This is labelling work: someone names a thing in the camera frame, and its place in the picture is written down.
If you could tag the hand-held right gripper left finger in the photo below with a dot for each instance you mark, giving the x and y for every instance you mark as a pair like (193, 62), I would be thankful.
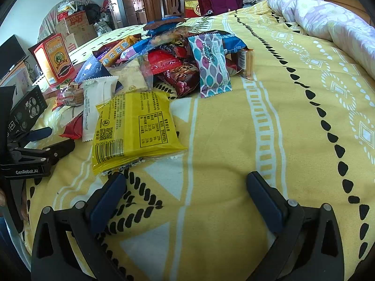
(108, 202)

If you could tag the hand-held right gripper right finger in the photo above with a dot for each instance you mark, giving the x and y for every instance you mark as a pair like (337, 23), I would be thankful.
(263, 202)

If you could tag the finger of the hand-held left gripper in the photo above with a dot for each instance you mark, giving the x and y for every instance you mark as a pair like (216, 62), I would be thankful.
(61, 149)
(41, 133)

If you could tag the large yellow snack packet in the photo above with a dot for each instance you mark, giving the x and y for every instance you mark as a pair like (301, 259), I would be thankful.
(134, 128)

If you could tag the pile of mixed snack packets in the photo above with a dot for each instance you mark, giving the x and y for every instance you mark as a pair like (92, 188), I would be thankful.
(175, 73)

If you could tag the black box with round print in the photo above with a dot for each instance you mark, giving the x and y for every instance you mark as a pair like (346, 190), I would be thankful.
(26, 108)

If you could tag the yellow patterned blanket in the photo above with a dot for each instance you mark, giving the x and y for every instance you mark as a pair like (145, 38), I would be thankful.
(234, 152)

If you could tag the red and white box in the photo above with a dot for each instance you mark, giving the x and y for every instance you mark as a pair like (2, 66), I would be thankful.
(52, 58)

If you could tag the black monitor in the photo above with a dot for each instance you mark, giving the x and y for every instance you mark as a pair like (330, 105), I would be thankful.
(11, 55)

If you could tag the brown cardboard box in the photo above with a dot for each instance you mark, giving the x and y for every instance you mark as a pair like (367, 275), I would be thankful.
(76, 26)

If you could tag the black bag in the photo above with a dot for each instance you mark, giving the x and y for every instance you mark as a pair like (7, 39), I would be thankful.
(93, 13)

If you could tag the wooden door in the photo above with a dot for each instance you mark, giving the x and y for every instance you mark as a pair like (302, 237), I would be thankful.
(115, 3)

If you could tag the wooden chair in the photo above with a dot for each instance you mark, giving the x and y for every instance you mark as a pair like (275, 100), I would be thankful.
(172, 0)

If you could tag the red and gold gift box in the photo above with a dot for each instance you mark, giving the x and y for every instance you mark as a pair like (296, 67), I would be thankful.
(192, 7)

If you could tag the pale floral quilt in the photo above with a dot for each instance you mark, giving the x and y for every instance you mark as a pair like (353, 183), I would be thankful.
(322, 14)

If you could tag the wooden headboard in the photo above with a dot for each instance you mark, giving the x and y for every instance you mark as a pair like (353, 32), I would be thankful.
(351, 3)

